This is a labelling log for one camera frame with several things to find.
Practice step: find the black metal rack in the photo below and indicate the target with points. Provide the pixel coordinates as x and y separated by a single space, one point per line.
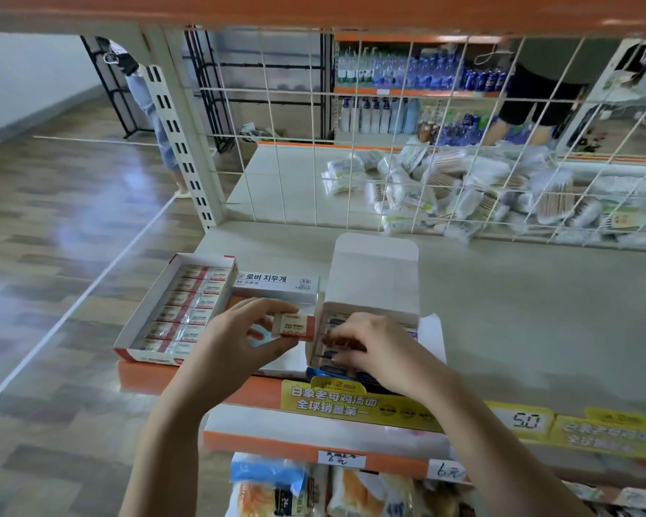
248 86

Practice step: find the yellow price label strip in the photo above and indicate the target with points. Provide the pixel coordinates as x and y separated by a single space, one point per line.
581 425

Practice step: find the person's right hand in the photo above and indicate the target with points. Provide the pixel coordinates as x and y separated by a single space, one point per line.
393 358

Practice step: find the blue white eraser box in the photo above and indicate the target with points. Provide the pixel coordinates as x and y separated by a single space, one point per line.
372 269

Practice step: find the snack packets on lower shelf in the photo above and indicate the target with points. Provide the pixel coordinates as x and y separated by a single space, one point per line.
355 406

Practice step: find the pile of white packets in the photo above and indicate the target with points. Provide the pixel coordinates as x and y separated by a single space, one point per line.
495 194

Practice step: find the row of blue bottles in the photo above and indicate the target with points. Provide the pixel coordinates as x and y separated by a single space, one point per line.
420 86

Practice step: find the white orange metal shelf unit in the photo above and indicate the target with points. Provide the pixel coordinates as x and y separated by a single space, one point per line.
538 307

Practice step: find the person's left hand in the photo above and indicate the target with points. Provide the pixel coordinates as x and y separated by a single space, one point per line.
232 355

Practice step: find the red white small box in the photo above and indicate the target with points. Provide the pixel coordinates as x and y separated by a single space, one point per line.
293 325

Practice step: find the red eraser display box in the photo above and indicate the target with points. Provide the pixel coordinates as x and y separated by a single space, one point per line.
178 307

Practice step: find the person's right forearm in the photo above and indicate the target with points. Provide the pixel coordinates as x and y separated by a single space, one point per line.
506 457

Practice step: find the box of pink-blue erasers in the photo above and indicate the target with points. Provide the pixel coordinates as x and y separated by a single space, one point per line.
275 285

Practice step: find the blue orange snack packet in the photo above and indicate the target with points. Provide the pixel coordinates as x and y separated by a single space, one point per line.
267 488

